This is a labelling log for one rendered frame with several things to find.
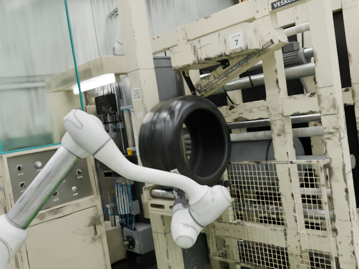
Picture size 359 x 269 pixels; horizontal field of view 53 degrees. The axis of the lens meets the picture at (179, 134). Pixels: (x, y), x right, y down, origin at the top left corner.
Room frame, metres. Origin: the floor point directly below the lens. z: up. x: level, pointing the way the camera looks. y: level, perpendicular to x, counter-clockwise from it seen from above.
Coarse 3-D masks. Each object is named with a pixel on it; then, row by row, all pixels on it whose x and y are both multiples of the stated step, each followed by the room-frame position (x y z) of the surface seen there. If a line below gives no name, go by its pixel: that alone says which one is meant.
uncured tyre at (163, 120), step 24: (192, 96) 2.04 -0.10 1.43; (144, 120) 2.04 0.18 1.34; (168, 120) 1.90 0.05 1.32; (192, 120) 2.35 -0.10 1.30; (216, 120) 2.25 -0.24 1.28; (144, 144) 1.97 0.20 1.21; (168, 144) 1.86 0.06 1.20; (192, 144) 2.36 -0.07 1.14; (216, 144) 2.30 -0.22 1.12; (168, 168) 1.88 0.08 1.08; (192, 168) 2.31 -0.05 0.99; (216, 168) 2.22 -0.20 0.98
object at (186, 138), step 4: (184, 136) 2.59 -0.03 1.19; (188, 136) 2.57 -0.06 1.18; (184, 140) 2.60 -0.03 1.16; (188, 140) 2.56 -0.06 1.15; (184, 144) 2.60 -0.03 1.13; (188, 144) 2.62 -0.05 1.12; (184, 148) 2.59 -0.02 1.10; (188, 148) 2.58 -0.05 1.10; (184, 152) 2.59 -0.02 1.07; (188, 152) 2.57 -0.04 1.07; (184, 156) 2.59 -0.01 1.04; (188, 156) 2.59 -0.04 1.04; (188, 160) 2.60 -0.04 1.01
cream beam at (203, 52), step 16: (224, 32) 2.07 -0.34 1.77; (256, 32) 2.04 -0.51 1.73; (176, 48) 2.35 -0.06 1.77; (192, 48) 2.25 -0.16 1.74; (208, 48) 2.16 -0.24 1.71; (224, 48) 2.08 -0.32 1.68; (240, 48) 2.00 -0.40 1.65; (256, 48) 2.02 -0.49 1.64; (176, 64) 2.37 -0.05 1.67; (192, 64) 2.27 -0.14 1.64; (208, 64) 2.36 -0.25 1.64
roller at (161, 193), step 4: (152, 192) 2.15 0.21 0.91; (156, 192) 2.13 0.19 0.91; (160, 192) 2.10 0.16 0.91; (164, 192) 2.08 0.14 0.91; (168, 192) 2.05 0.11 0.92; (184, 192) 1.97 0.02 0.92; (156, 196) 2.14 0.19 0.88; (160, 196) 2.11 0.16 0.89; (164, 196) 2.08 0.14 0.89; (168, 196) 2.05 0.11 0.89; (172, 196) 2.02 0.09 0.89; (188, 196) 1.93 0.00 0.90
